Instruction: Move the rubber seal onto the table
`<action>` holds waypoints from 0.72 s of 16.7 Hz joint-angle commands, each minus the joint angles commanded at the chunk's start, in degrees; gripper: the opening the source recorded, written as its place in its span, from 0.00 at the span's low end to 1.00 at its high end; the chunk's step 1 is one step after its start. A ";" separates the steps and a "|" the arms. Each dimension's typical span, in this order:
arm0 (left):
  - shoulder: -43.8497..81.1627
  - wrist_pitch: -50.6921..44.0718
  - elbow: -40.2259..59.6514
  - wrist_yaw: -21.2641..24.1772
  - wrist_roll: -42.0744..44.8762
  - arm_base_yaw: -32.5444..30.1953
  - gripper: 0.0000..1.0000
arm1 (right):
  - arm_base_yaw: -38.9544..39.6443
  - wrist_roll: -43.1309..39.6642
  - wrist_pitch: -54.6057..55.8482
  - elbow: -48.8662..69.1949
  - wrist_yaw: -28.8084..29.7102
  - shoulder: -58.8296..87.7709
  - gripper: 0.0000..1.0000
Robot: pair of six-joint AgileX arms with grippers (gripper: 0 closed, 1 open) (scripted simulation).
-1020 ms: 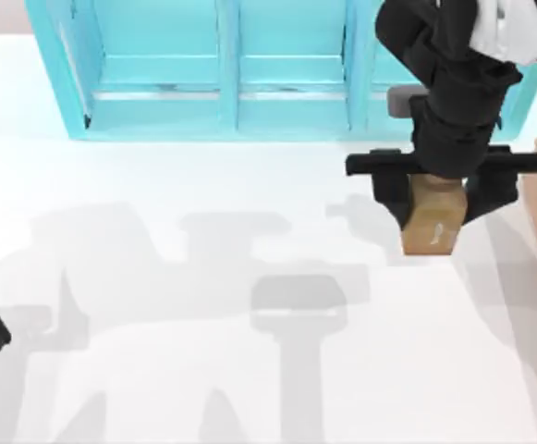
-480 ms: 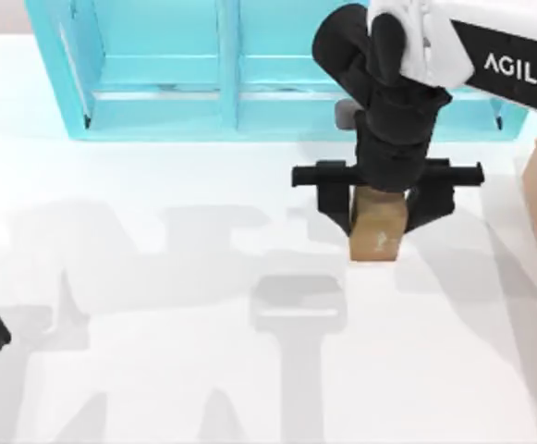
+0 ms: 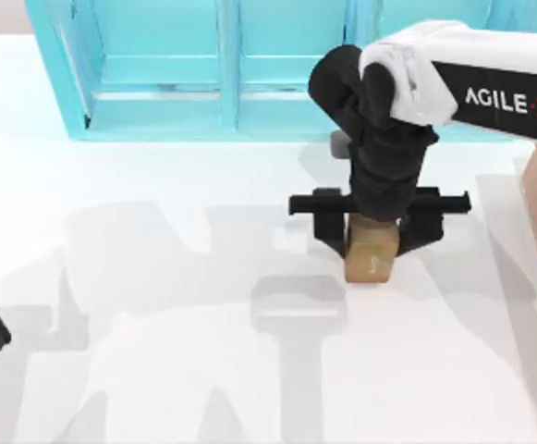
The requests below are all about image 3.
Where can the light blue rack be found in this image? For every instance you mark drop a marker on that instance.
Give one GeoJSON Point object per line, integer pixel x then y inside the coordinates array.
{"type": "Point", "coordinates": [171, 69]}

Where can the tan brown box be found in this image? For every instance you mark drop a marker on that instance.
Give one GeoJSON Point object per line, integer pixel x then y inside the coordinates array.
{"type": "Point", "coordinates": [370, 259]}

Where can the pale grey rounded box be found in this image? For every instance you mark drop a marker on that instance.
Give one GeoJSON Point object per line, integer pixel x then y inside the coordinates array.
{"type": "Point", "coordinates": [339, 144]}

